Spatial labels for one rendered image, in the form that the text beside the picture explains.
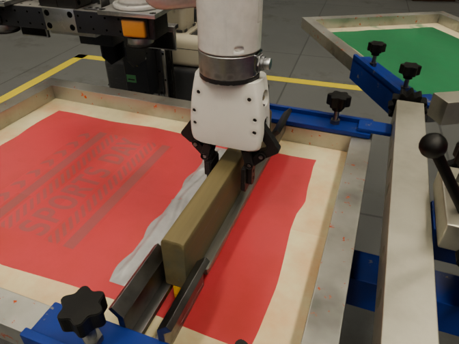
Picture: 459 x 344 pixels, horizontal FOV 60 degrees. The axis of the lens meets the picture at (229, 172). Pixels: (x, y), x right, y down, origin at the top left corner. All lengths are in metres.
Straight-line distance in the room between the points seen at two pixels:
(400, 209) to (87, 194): 0.49
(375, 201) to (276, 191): 1.65
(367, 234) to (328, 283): 1.58
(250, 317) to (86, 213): 0.32
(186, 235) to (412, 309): 0.24
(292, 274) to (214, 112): 0.24
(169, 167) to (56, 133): 0.29
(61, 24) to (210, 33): 0.80
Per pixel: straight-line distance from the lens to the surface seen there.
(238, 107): 0.49
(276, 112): 0.83
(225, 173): 0.54
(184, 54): 1.66
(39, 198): 0.73
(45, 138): 0.91
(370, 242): 2.04
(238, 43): 0.46
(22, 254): 0.64
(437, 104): 0.91
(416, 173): 0.63
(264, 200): 0.66
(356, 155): 0.74
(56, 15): 1.22
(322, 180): 0.72
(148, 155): 0.78
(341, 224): 0.58
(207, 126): 0.52
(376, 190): 2.38
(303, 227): 0.62
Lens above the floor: 1.37
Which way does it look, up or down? 35 degrees down
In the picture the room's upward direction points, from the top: straight up
